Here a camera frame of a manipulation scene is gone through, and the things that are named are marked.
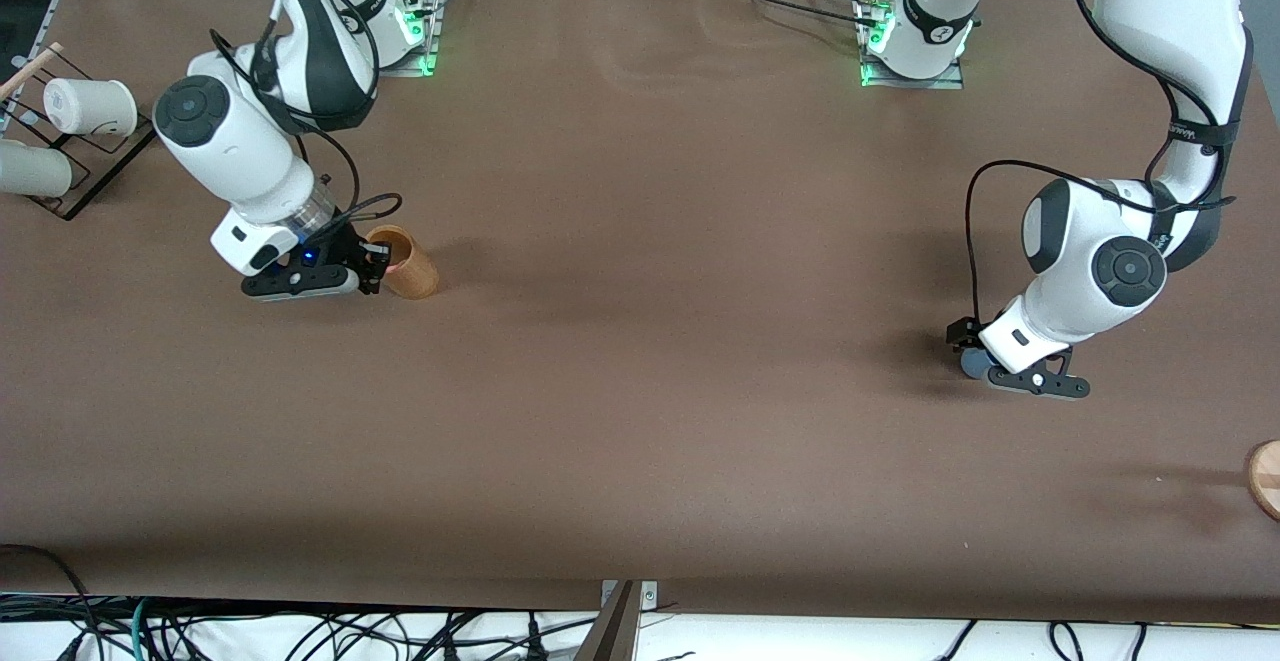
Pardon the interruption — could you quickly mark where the round wooden disc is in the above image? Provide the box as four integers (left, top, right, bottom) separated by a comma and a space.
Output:
1245, 439, 1280, 522

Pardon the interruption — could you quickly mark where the brown wooden cup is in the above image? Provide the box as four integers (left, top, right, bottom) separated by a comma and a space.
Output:
364, 225, 440, 300

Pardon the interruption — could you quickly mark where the wooden stick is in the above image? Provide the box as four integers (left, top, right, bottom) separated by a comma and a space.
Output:
0, 41, 64, 102

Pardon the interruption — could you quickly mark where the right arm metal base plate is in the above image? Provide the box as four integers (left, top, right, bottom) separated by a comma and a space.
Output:
375, 0, 442, 78

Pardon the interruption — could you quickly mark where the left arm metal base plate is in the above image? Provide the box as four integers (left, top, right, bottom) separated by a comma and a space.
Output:
858, 0, 967, 91

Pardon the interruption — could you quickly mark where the white cup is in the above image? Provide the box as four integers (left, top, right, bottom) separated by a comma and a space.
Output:
0, 138, 74, 199
42, 77, 139, 138

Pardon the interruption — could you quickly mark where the black cup rack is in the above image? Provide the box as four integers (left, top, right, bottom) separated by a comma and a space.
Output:
0, 46, 162, 222

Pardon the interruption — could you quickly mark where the metal table bracket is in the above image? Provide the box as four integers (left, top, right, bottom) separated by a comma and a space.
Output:
600, 580, 660, 610

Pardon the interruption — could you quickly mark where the dark table leg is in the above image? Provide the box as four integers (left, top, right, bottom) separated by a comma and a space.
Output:
574, 581, 642, 661

